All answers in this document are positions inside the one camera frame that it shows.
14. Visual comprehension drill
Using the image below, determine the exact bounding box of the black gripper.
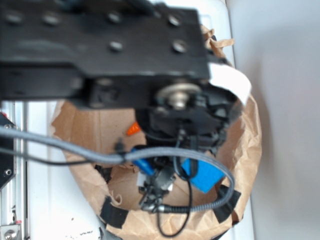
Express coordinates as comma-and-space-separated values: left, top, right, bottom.
136, 83, 242, 154

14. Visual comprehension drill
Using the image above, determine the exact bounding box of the blue sponge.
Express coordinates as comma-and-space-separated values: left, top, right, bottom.
131, 147, 225, 193

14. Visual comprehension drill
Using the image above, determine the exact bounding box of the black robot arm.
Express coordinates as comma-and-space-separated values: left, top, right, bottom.
0, 0, 241, 152

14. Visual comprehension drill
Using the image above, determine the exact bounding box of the white paper label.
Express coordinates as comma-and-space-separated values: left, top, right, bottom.
208, 63, 252, 106

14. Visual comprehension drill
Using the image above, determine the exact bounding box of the orange toy carrot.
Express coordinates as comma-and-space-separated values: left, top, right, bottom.
126, 121, 141, 136

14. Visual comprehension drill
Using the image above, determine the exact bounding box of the brown paper lined bin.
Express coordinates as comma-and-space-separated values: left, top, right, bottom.
49, 23, 263, 240

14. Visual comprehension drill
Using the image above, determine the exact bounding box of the white plastic lid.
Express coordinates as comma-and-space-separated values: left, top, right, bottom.
26, 0, 255, 240

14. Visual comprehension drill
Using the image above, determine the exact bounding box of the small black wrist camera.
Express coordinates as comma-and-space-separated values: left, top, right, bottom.
139, 157, 176, 213

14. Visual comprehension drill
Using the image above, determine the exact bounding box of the thin black cable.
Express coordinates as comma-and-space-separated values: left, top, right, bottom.
0, 128, 201, 238

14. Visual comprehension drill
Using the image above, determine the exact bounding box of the grey braided cable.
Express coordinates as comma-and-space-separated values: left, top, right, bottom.
0, 124, 236, 213

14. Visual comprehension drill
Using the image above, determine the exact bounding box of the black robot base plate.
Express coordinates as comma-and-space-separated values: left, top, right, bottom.
0, 112, 16, 190

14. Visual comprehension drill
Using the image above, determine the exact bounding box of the aluminium frame rail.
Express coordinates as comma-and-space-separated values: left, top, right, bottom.
0, 101, 30, 240

